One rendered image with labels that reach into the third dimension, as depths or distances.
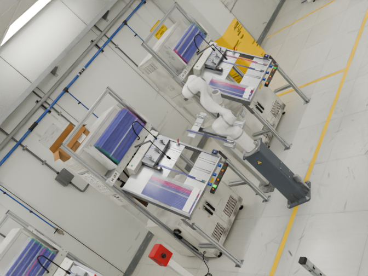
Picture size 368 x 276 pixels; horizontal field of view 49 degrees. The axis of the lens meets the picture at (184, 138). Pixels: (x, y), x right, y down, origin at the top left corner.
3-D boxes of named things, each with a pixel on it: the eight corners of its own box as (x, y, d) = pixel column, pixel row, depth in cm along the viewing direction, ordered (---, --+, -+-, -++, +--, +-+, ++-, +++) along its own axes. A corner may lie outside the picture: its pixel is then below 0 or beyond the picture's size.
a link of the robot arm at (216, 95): (211, 101, 384) (217, 106, 378) (208, 91, 375) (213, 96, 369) (219, 97, 386) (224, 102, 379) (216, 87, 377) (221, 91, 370)
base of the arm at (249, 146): (261, 136, 356) (247, 123, 350) (259, 150, 342) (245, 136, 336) (245, 145, 367) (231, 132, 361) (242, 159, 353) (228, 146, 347)
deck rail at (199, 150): (221, 159, 389) (221, 155, 384) (220, 161, 388) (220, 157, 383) (157, 137, 413) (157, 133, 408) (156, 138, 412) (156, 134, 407)
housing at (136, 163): (160, 140, 411) (158, 132, 400) (136, 178, 386) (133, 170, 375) (154, 138, 414) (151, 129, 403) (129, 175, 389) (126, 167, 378)
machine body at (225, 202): (247, 202, 432) (208, 167, 412) (221, 260, 397) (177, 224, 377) (210, 206, 484) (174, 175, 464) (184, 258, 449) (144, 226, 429)
